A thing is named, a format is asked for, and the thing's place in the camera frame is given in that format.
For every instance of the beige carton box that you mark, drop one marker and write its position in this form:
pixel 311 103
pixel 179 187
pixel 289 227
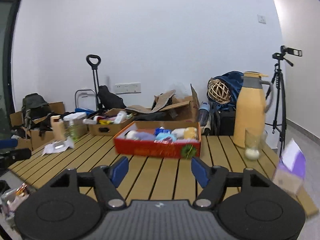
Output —
pixel 58 128

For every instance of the yellow thermos jug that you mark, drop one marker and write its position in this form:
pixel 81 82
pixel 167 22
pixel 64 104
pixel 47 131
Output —
pixel 254 101

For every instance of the floor cardboard box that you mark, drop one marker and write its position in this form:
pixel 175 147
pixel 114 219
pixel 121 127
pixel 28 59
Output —
pixel 34 138

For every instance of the blue white paper box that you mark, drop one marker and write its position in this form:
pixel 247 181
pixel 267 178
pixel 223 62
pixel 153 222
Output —
pixel 161 130

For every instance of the small black camera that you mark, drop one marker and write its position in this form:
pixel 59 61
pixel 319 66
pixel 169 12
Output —
pixel 291 51

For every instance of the green spray bottle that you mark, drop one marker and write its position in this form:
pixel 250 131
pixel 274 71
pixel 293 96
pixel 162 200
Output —
pixel 72 130

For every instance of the large open cardboard box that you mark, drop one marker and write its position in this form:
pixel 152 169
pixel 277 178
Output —
pixel 182 108

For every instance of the purple tissue box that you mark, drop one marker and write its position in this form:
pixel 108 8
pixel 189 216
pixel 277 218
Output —
pixel 291 170

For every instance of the red cardboard tray box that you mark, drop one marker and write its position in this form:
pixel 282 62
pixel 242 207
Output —
pixel 185 149

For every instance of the blue water bottle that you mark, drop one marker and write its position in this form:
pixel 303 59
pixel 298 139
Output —
pixel 203 114

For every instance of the white paper leaflet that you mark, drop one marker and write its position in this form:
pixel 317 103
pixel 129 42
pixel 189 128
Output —
pixel 58 147

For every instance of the small brown cardboard box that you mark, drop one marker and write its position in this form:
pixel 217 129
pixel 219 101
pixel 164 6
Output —
pixel 104 123

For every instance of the black bag on trolley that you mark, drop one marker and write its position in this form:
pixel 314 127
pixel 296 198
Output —
pixel 110 100

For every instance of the clear container with handle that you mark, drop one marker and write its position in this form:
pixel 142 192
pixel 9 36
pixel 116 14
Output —
pixel 80 113

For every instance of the black camera tripod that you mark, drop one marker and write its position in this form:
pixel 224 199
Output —
pixel 279 122

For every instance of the black backpack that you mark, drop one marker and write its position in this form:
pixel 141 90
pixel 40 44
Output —
pixel 34 107

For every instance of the white cylinder foam roll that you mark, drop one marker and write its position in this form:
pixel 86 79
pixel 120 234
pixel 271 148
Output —
pixel 131 135

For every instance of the light blue plush toy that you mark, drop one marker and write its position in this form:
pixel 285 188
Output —
pixel 165 137

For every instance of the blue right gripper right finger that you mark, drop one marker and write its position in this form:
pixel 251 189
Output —
pixel 201 171

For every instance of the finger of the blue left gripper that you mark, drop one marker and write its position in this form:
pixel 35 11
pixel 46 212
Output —
pixel 8 143

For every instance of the white wall socket strip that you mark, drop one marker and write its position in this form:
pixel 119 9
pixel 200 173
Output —
pixel 127 88

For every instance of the dark glass door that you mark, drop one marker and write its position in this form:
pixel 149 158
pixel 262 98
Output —
pixel 9 11

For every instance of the white yellow plush toy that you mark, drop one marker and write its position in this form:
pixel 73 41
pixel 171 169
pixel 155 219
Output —
pixel 188 133

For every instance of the dark blue velvet cloth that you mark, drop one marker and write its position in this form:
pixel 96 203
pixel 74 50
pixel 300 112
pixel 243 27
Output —
pixel 234 81

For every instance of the purple knitted pouch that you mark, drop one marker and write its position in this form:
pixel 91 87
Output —
pixel 145 136

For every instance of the white bottle in box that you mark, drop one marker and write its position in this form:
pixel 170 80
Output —
pixel 121 117

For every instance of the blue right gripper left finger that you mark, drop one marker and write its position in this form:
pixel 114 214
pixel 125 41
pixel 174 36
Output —
pixel 118 171

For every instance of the trash bag with wrappers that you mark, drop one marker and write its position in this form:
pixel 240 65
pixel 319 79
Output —
pixel 11 199

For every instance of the woven rattan ball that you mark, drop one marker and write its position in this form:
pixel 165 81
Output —
pixel 218 91

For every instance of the black trolley handle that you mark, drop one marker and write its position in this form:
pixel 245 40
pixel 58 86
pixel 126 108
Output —
pixel 94 61

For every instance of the glass with candle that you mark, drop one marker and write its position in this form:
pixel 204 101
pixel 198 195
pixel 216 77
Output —
pixel 254 143

